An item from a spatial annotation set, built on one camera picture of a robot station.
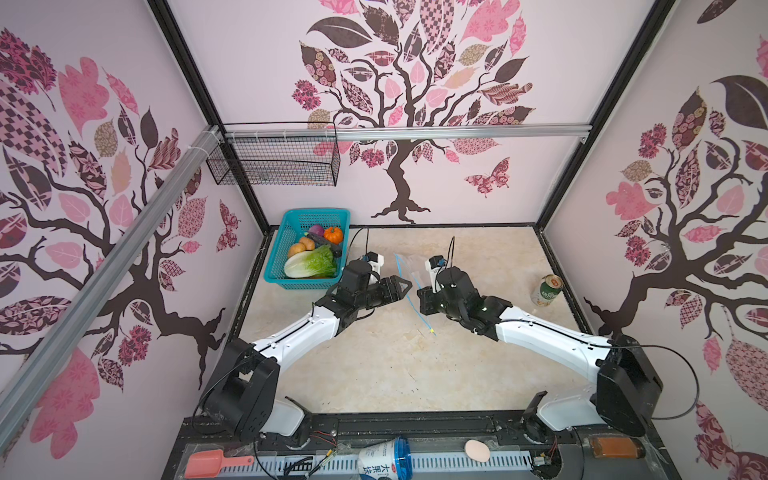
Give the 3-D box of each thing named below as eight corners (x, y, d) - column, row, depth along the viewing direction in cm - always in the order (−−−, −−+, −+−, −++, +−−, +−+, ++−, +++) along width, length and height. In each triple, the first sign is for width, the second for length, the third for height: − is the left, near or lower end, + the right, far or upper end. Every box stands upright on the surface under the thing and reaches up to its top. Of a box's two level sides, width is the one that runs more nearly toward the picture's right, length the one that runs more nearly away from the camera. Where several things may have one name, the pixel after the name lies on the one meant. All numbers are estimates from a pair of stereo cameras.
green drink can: (533, 309, 99) (546, 291, 90) (527, 293, 103) (540, 274, 94) (551, 309, 99) (567, 291, 90) (545, 293, 103) (559, 274, 94)
